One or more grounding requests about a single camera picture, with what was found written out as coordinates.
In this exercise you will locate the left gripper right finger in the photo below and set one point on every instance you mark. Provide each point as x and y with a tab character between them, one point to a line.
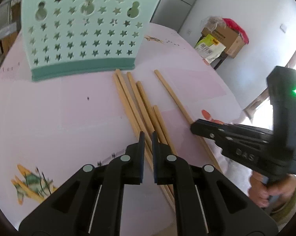
207	202

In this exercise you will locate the cardboard box with red cloth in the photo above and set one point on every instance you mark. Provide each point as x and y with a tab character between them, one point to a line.
227	32

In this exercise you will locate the wooden chopstick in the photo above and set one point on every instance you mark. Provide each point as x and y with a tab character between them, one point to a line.
149	114
141	105
188	118
164	130
133	114

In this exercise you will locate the silver refrigerator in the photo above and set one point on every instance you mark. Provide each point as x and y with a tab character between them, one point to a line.
172	13

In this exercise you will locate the cardboard box on floor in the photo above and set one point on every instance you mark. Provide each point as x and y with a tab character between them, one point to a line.
8	35

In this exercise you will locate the mint green utensil holder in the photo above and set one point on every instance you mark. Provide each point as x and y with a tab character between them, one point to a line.
66	37

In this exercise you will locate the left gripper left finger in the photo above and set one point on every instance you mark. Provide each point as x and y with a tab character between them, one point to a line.
90	201

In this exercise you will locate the person's right hand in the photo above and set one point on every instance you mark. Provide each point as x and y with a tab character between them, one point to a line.
260	194

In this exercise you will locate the right forearm green cuff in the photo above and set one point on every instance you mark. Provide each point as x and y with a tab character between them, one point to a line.
283	214

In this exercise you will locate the pink patterned tablecloth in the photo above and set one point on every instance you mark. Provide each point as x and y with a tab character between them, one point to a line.
54	127

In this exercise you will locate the yellow white rice bag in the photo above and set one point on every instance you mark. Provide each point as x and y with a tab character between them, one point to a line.
209	48

